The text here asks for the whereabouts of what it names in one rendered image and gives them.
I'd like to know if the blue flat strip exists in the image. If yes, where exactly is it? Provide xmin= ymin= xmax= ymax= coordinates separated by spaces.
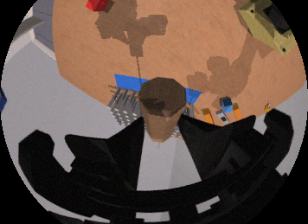
xmin=114 ymin=74 xmax=202 ymax=104

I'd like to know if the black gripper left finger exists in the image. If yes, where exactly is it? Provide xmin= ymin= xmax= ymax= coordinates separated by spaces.
xmin=65 ymin=117 xmax=145 ymax=191

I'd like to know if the blue block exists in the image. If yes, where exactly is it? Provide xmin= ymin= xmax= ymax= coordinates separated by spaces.
xmin=221 ymin=97 xmax=233 ymax=114

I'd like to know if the orange long bar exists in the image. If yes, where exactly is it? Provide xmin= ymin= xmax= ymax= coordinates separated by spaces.
xmin=203 ymin=109 xmax=215 ymax=124
xmin=233 ymin=104 xmax=242 ymax=119

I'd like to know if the red cube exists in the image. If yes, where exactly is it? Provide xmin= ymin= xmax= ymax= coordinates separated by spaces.
xmin=85 ymin=0 xmax=109 ymax=12

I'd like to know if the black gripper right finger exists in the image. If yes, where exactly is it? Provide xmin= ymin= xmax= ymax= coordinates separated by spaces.
xmin=177 ymin=113 xmax=256 ymax=180

